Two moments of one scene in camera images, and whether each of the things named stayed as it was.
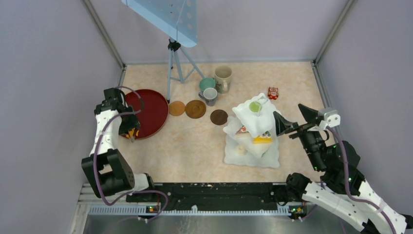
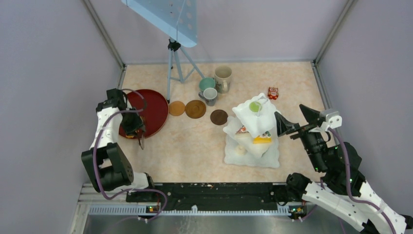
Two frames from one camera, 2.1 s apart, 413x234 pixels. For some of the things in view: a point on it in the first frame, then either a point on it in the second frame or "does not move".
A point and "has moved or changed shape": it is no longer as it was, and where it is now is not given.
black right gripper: x=283 y=126 does not move
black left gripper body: x=128 y=122 does not move
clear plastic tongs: x=131 y=133 has moved or changed shape
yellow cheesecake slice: x=259 y=140 does not move
